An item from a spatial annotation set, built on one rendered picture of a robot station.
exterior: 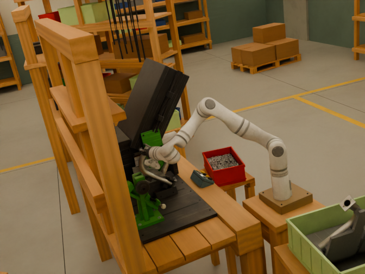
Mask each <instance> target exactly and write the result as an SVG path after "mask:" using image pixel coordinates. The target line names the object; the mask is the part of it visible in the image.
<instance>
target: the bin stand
mask: <svg viewBox="0 0 365 274"><path fill-rule="evenodd" d="M200 171H204V172H205V173H206V174H207V175H208V173H207V171H206V169H205V168H204V169H201V170H200ZM245 175H246V178H247V179H246V181H245V182H240V183H235V184H230V185H225V186H220V188H221V189H222V190H223V191H224V192H226V193H227V194H228V195H229V196H230V197H232V198H233V199H234V200H235V201H236V193H235V188H237V187H239V186H242V185H245V184H246V185H245V186H244V189H245V196H246V199H249V198H251V197H254V196H255V188H254V186H255V178H254V177H253V176H251V175H250V174H248V173H247V172H245ZM225 255H226V263H227V267H228V274H237V267H236V258H235V255H237V256H239V255H238V254H237V253H236V252H235V251H234V250H233V249H232V248H231V247H230V246H229V247H226V248H225ZM211 261H212V264H213V265H214V266H217V265H219V264H220V261H219V253H218V251H217V252H215V253H212V254H211Z"/></svg>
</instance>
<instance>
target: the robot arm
mask: <svg viewBox="0 0 365 274"><path fill-rule="evenodd" d="M210 116H214V117H216V118H218V119H220V120H221V121H223V122H224V123H225V125H226V126H227V127H228V128H229V129H230V130H231V131H232V132H233V133H234V134H236V135H238V136H240V137H242V138H244V139H246V140H250V141H255V142H257V143H258V144H260V145H262V146H263V147H265V148H266V149H267V150H268V154H269V167H270V175H271V180H272V189H273V197H274V199H276V200H279V201H284V200H287V199H289V198H290V197H291V196H292V187H291V180H290V179H289V176H288V166H287V164H288V160H287V149H286V146H285V144H284V142H283V141H282V140H281V139H280V138H278V137H276V136H273V135H271V134H269V133H267V132H265V131H263V130H262V129H260V128H259V127H258V126H256V125H254V124H253V123H251V122H249V121H248V120H246V119H244V118H242V117H240V116H239V115H237V114H235V113H234V112H232V111H230V110H229V109H227V108H226V107H224V106H223V105H221V104H220V103H219V102H217V101H216V100H215V99H213V98H211V97H205V98H203V99H202V100H201V101H200V102H199V103H198V105H197V107H196V109H195V111H194V113H193V114H192V116H191V117H190V119H189V120H188V121H187V122H186V124H185V125H184V126H183V127H182V128H181V130H179V131H178V133H177V134H176V136H175V137H174V138H173V139H172V140H170V141H169V142H168V143H166V144H164V145H163V146H162V147H160V146H152V147H149V148H148V149H145V150H144V149H143V148H142V147H140V150H139V152H140V153H141V154H142V155H145V156H147V157H148V159H147V160H145V161H144V164H145V165H147V166H149V167H152V168H154V169H160V164H159V163H158V161H159V160H162V161H164V162H166V163H168V164H175V163H177V162H178V161H179V160H180V153H179V152H178V151H177V150H176V149H175V148H174V147H173V146H174V145H176V146H178V147H180V148H184V147H185V146H186V145H187V143H188V142H189V141H190V139H191V138H192V137H193V135H194V134H195V132H196V130H197V129H198V127H199V126H200V125H201V124H202V123H203V122H204V121H205V120H206V119H207V118H208V117H210Z"/></svg>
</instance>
